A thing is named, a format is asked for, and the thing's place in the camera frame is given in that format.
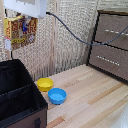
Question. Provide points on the yellow plastic bowl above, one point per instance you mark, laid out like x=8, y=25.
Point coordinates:
x=44, y=83

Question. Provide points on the blue plastic bowl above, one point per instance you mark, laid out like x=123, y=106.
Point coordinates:
x=57, y=95

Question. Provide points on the black fabric storage box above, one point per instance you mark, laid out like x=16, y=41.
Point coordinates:
x=18, y=96

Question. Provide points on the yellow red cereal bar box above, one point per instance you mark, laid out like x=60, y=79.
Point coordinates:
x=20, y=31

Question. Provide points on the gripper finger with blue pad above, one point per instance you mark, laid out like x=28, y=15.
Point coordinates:
x=24, y=27

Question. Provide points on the brown drawer cabinet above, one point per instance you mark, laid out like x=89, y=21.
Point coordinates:
x=110, y=46

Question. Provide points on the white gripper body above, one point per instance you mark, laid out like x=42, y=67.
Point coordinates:
x=26, y=7

